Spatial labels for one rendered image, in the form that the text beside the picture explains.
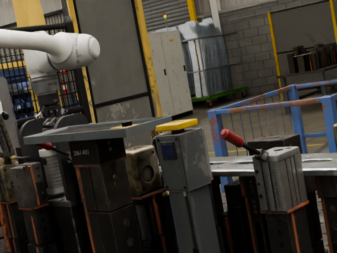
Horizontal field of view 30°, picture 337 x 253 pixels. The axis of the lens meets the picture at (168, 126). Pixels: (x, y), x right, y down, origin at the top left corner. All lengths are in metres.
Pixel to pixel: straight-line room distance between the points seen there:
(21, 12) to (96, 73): 2.22
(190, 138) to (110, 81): 4.03
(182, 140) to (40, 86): 1.05
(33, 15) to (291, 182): 1.89
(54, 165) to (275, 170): 0.72
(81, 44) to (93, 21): 3.13
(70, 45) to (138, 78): 3.51
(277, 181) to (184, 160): 0.20
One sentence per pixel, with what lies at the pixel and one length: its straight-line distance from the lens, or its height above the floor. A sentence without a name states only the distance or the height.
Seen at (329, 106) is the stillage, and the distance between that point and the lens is 3.51.
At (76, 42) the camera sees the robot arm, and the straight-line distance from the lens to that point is 2.05.
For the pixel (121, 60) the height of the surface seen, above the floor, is 1.37.
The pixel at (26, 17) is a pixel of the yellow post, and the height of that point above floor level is 1.59.
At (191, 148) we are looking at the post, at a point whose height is 1.11.
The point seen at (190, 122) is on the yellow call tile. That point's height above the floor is 1.16.
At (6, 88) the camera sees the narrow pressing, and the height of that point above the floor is 1.30.
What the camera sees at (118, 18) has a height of 1.72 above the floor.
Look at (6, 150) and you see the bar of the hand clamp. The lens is 2.10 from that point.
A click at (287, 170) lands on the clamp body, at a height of 1.02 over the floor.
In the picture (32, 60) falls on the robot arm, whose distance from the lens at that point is 2.17.
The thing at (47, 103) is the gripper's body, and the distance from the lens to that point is 2.18.
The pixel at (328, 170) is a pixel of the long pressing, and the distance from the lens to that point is 1.35.
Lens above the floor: 1.28
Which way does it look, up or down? 6 degrees down
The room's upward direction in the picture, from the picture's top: 10 degrees counter-clockwise
